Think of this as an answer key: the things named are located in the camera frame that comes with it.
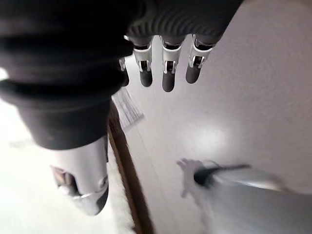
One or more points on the white bed sheet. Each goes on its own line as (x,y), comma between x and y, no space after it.
(29,195)

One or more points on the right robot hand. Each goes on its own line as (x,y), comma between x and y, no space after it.
(61,73)

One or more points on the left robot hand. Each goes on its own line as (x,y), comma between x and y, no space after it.
(203,176)

